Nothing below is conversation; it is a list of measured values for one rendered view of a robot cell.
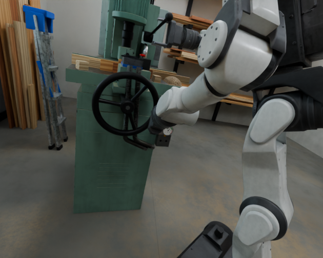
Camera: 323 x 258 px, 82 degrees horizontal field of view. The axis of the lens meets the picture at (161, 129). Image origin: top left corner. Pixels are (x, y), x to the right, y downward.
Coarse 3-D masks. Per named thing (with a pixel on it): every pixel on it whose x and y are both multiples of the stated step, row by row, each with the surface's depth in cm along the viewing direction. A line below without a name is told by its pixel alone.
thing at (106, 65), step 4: (100, 60) 97; (104, 60) 98; (108, 60) 98; (100, 64) 98; (104, 64) 99; (108, 64) 99; (112, 64) 100; (100, 68) 99; (104, 68) 99; (108, 68) 100; (112, 68) 100
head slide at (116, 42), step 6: (114, 18) 106; (114, 24) 104; (120, 24) 104; (114, 30) 105; (120, 30) 105; (138, 30) 108; (114, 36) 106; (120, 36) 107; (114, 42) 107; (120, 42) 108; (132, 42) 110; (114, 48) 108; (132, 48) 111; (114, 54) 110
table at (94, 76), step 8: (72, 64) 96; (72, 72) 86; (80, 72) 86; (88, 72) 87; (96, 72) 90; (104, 72) 95; (72, 80) 87; (80, 80) 88; (88, 80) 89; (96, 80) 90; (112, 88) 90; (120, 88) 85; (160, 88) 100; (168, 88) 101; (144, 96) 90
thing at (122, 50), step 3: (120, 48) 97; (123, 48) 97; (126, 48) 98; (129, 48) 106; (120, 51) 98; (123, 51) 98; (126, 51) 98; (129, 51) 99; (132, 51) 99; (120, 54) 98; (123, 54) 99; (129, 54) 99; (132, 54) 100; (117, 57) 109; (120, 57) 99
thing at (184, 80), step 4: (92, 60) 100; (96, 60) 100; (92, 64) 100; (96, 64) 101; (96, 68) 102; (156, 72) 111; (160, 72) 112; (160, 76) 113; (164, 76) 114; (176, 76) 116; (180, 76) 116; (180, 80) 117; (184, 80) 118; (188, 80) 119
